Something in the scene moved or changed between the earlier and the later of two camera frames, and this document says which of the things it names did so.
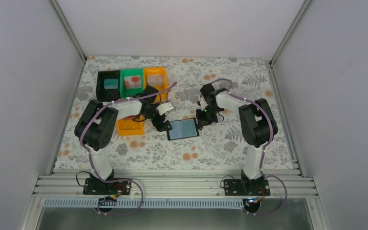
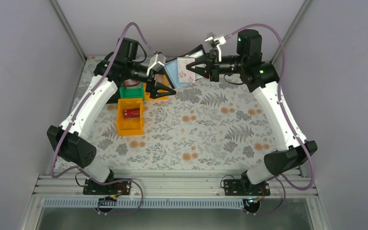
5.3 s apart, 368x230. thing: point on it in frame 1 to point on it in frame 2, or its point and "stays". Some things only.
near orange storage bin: [128, 127] stays
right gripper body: [202, 120] to [214, 65]
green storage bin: [131, 82] stays
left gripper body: [161, 124] to [152, 83]
